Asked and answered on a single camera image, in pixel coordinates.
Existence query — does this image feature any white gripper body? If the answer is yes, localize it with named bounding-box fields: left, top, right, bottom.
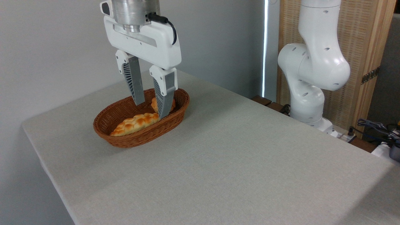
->
left=100, top=0, right=182, bottom=70

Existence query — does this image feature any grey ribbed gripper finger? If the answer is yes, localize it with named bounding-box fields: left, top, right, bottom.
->
left=149, top=65, right=178, bottom=120
left=115, top=49, right=145, bottom=106

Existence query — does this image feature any round knotted bread roll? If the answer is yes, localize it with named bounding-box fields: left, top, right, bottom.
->
left=151, top=97, right=176, bottom=113

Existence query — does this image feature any long braided bread loaf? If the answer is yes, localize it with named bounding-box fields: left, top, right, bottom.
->
left=110, top=113, right=160, bottom=137

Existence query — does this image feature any brown wicker oval basket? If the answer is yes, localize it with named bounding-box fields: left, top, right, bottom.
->
left=93, top=88, right=190, bottom=148

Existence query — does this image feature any silver wrist mounting flange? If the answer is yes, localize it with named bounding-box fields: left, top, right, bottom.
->
left=111, top=0, right=161, bottom=33

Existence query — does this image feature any grey tablecloth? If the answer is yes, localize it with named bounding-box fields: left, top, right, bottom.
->
left=21, top=71, right=400, bottom=225

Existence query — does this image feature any white power strip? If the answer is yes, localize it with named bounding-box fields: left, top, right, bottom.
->
left=331, top=127, right=357, bottom=143

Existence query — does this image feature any brass screen hinge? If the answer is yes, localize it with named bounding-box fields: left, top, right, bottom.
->
left=361, top=67, right=380, bottom=85

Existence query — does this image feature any white box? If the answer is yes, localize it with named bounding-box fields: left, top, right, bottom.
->
left=371, top=142, right=400, bottom=166

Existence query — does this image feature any dark grey box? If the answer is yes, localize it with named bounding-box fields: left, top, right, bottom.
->
left=389, top=145, right=400, bottom=162

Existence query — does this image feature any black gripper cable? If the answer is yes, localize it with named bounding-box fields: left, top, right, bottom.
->
left=147, top=12, right=177, bottom=45

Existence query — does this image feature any black cable bundle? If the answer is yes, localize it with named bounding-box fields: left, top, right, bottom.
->
left=348, top=119, right=400, bottom=147

